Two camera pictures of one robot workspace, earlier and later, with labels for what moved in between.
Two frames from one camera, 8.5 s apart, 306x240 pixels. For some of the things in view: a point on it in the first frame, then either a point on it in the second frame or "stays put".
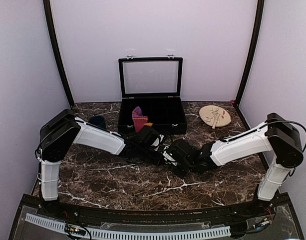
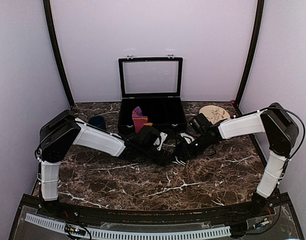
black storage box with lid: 153,84 stays put
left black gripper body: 144,156 stays put
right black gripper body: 186,168 -> 191,152
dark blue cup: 98,120 stays put
